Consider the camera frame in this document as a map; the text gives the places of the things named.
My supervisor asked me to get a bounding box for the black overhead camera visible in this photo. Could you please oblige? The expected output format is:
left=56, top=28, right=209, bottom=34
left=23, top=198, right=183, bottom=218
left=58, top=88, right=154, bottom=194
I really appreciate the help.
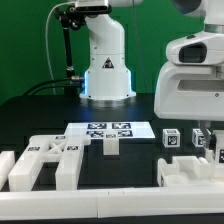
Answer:
left=68, top=0, right=112, bottom=15

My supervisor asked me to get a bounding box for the white wall bar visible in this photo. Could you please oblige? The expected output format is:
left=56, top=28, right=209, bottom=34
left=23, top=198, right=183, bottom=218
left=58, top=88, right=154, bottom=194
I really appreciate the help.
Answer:
left=0, top=151, right=15, bottom=190
left=0, top=186, right=224, bottom=220

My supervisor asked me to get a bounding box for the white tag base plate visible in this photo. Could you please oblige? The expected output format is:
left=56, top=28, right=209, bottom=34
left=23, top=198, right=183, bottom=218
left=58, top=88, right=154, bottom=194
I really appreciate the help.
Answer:
left=64, top=122, right=155, bottom=139

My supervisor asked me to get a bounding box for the white front wall bar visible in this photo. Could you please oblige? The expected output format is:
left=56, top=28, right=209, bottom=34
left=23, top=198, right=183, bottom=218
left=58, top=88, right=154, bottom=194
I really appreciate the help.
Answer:
left=0, top=186, right=224, bottom=220

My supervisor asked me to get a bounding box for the white chair back frame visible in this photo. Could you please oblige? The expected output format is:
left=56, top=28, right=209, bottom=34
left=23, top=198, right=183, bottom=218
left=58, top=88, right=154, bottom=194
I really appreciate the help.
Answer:
left=8, top=135, right=91, bottom=192

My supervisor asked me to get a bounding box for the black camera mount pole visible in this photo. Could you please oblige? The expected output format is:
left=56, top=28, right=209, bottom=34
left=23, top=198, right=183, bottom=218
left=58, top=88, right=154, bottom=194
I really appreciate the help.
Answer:
left=54, top=6, right=88, bottom=98

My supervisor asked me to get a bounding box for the white tagged cube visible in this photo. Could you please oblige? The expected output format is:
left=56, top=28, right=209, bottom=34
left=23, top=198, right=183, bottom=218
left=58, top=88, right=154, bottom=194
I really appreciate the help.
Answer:
left=162, top=129, right=180, bottom=148
left=192, top=128, right=204, bottom=147

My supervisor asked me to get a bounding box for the black cable bundle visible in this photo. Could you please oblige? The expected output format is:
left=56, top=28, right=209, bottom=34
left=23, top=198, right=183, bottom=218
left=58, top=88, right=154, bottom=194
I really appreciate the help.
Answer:
left=22, top=75, right=85, bottom=97

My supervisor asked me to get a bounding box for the white chair seat block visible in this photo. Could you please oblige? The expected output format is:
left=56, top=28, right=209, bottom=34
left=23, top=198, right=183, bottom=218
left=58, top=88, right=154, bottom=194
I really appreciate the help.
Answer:
left=157, top=156, right=224, bottom=187

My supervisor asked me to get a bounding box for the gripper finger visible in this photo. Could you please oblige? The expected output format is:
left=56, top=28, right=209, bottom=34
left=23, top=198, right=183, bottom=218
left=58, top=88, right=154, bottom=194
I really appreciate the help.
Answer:
left=198, top=120, right=212, bottom=149

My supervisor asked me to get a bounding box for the white cable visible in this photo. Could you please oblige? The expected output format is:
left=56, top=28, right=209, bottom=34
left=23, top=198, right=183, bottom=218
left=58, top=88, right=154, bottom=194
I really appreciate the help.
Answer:
left=44, top=1, right=77, bottom=96

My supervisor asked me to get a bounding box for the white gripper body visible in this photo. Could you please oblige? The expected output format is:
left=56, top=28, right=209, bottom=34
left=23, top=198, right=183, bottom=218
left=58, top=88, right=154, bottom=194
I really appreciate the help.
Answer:
left=154, top=62, right=224, bottom=121

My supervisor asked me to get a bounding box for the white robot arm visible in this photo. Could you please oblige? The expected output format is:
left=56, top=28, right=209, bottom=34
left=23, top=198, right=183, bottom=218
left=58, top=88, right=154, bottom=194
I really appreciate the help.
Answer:
left=80, top=0, right=224, bottom=121

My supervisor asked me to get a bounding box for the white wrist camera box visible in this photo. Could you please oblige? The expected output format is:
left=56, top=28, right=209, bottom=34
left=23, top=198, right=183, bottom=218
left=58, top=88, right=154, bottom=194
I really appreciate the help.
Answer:
left=166, top=32, right=224, bottom=65

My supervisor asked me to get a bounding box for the white left wall bar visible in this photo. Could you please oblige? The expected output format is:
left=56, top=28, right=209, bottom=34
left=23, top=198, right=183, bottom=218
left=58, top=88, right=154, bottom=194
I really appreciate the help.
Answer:
left=0, top=151, right=15, bottom=190

